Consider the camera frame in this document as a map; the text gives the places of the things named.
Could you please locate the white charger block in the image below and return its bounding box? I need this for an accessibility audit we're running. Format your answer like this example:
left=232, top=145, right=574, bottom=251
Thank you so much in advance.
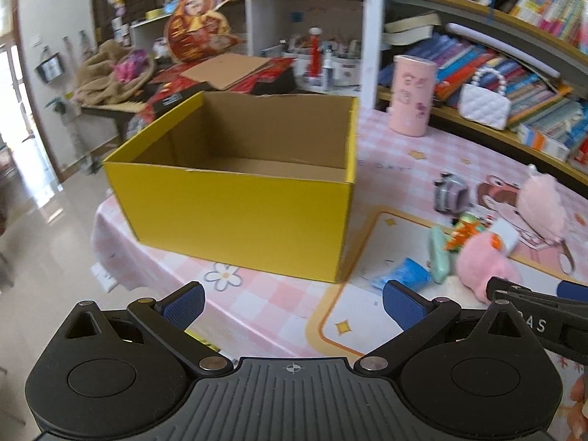
left=488, top=219, right=519, bottom=256

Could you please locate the pink checkered desk mat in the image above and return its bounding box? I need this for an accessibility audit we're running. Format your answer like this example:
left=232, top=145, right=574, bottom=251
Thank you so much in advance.
left=90, top=108, right=588, bottom=441

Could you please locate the small grey toy camera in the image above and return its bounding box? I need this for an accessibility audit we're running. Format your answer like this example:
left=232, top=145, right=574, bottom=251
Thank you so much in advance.
left=434, top=172, right=470, bottom=215

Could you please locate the red gold gift bag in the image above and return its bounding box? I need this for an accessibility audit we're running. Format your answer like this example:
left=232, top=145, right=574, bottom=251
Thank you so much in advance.
left=165, top=0, right=243, bottom=63

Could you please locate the white quilted pearl handbag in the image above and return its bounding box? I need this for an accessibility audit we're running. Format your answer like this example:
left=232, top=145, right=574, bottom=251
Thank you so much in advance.
left=458, top=67, right=511, bottom=130

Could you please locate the brown cardboard sheet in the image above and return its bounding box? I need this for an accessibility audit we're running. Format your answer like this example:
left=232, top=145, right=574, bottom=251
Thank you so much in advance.
left=180, top=53, right=271, bottom=91

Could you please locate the pink cylindrical cup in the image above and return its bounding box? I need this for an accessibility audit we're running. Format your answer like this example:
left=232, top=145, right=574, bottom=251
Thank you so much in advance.
left=389, top=55, right=438, bottom=137

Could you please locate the beige blanket pile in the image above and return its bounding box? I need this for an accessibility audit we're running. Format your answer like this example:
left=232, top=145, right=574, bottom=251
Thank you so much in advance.
left=74, top=39, right=155, bottom=105

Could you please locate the yellow cardboard box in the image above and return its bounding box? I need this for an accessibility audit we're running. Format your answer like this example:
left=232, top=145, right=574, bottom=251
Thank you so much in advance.
left=105, top=92, right=358, bottom=283

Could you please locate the blue wrapper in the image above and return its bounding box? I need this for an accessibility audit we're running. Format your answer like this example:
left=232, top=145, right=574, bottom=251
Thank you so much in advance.
left=369, top=258, right=431, bottom=292

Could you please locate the green frog toy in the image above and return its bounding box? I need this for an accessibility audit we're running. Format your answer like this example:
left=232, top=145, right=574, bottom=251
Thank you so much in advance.
left=445, top=212, right=490, bottom=252

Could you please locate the mint green comb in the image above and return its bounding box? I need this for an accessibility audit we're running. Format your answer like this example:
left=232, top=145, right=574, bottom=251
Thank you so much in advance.
left=429, top=225, right=453, bottom=285

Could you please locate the pink plush toy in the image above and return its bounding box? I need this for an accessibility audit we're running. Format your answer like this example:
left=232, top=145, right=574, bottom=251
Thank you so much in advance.
left=515, top=164, right=576, bottom=274

